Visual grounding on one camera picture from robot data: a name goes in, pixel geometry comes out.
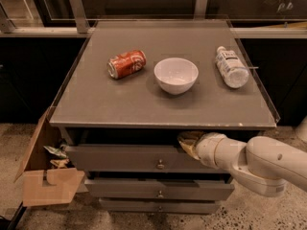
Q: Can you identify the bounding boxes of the left metal bracket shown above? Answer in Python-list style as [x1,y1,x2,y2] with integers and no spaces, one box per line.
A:
[69,0,89,34]

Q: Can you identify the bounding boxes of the right metal bracket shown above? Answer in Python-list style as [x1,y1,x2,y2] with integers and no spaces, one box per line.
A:
[194,0,208,19]

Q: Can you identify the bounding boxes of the clear plastic water bottle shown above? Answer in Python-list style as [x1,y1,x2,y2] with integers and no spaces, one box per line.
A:
[215,46,249,89]

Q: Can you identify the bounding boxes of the metal bracket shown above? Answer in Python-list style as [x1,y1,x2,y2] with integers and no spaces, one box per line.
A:
[194,0,208,19]
[69,0,89,34]

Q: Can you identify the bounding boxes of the cardboard box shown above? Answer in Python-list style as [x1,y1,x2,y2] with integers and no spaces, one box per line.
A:
[15,109,84,207]

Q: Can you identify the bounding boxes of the grey bottom drawer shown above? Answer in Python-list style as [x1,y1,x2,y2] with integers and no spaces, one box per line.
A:
[99,198,221,215]

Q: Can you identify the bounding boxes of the grey drawer cabinet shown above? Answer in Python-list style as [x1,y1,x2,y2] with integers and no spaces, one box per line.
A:
[48,19,278,215]

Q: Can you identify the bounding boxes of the grey middle drawer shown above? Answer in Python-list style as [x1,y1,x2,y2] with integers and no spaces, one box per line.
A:
[84,178,234,201]

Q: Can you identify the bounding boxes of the white bowl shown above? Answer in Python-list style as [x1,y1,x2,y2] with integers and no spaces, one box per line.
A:
[153,57,199,95]

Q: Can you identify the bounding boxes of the crumpled green wrapper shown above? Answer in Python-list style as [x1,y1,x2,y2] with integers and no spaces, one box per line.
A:
[44,145,67,159]

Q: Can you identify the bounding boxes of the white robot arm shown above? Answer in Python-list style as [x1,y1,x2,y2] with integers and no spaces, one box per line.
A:
[177,131,307,197]

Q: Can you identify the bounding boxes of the red soda can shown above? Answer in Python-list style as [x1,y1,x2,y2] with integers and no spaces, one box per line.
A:
[106,50,147,80]

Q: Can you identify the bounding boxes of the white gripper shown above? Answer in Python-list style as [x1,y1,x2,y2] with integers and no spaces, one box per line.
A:
[177,130,229,169]

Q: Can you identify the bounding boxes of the clear acrylic guard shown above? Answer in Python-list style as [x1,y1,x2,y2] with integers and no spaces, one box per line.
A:
[47,13,281,124]

